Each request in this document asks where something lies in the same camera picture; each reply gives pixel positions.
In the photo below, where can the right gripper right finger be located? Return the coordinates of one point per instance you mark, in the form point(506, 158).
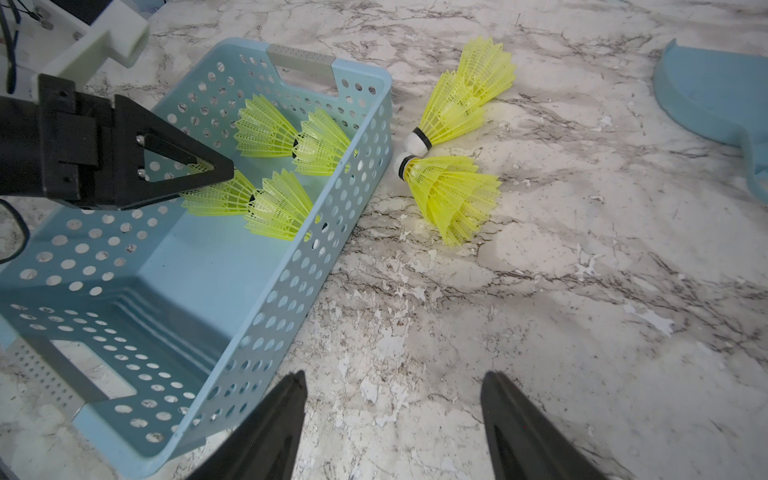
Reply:
point(523, 443)

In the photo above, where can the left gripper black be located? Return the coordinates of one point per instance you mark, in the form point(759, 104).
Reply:
point(60, 148)

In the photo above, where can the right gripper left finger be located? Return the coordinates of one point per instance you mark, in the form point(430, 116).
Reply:
point(265, 445)

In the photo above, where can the yellow shuttlecock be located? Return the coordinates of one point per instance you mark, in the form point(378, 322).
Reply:
point(279, 208)
point(230, 198)
point(450, 193)
point(263, 131)
point(319, 146)
point(456, 105)

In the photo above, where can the light blue plastic storage basket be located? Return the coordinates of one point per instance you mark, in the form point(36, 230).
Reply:
point(156, 329)

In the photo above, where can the yellow shuttlecock bottom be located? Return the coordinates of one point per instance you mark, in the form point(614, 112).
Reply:
point(319, 146)

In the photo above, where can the light blue plastic scoop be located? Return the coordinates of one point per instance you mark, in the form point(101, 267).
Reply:
point(721, 96)

